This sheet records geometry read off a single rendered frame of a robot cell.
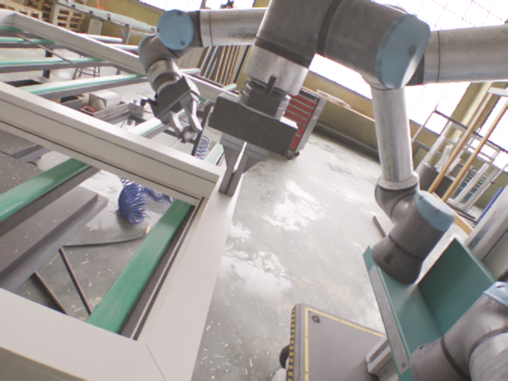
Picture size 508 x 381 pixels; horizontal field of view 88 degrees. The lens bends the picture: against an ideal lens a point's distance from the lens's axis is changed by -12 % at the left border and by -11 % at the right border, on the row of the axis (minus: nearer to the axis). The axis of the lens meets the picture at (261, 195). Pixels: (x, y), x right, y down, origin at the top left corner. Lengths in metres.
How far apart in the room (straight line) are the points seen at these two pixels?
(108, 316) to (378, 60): 0.43
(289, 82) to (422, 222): 0.71
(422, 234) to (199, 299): 0.83
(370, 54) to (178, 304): 0.35
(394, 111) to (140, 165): 0.76
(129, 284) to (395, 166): 0.92
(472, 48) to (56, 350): 0.60
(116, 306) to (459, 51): 0.58
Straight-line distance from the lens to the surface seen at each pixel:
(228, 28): 0.77
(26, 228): 0.91
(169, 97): 0.84
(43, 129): 0.70
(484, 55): 0.54
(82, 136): 0.65
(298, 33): 0.43
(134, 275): 0.42
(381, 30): 0.40
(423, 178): 4.94
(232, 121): 0.46
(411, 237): 1.04
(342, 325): 1.42
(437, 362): 0.76
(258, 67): 0.43
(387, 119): 1.03
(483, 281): 0.95
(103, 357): 0.26
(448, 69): 0.54
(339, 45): 0.41
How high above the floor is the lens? 1.16
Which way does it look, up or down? 24 degrees down
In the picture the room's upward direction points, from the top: 25 degrees clockwise
